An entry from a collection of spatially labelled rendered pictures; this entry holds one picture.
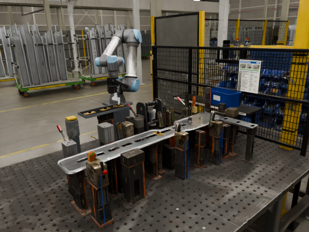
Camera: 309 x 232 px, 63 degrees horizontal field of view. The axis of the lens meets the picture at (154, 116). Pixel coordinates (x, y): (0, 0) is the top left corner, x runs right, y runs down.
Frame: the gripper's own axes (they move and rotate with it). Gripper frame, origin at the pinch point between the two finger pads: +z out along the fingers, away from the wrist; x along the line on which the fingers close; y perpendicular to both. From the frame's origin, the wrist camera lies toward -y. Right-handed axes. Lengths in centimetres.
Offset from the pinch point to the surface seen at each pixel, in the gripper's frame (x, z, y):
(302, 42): 27, -41, -139
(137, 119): 13.6, 11.1, -11.8
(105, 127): 30.5, 8.0, 13.1
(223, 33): -355, -46, -298
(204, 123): 18, 19, -65
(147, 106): 8.7, 3.0, -21.2
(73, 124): 19.8, 6.5, 33.7
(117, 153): 48, 19, 9
